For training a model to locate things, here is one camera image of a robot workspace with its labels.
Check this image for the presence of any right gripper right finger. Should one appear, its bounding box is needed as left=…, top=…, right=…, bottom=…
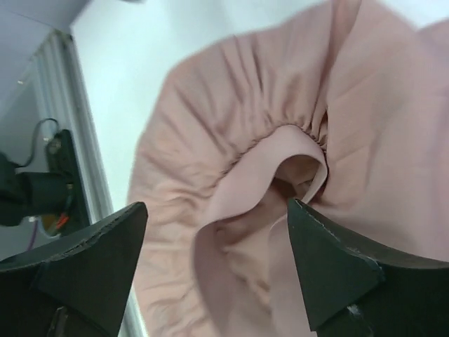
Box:
left=288, top=199, right=448, bottom=337

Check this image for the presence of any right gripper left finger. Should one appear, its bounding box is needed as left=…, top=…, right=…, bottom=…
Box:
left=1, top=202, right=147, bottom=336

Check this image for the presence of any dusty pink skirt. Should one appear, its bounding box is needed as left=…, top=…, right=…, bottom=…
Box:
left=128, top=1, right=448, bottom=336

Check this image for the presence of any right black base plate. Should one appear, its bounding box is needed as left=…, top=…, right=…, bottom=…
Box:
left=46, top=129, right=91, bottom=236

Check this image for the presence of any aluminium rail frame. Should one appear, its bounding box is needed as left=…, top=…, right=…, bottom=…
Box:
left=20, top=29, right=148, bottom=337

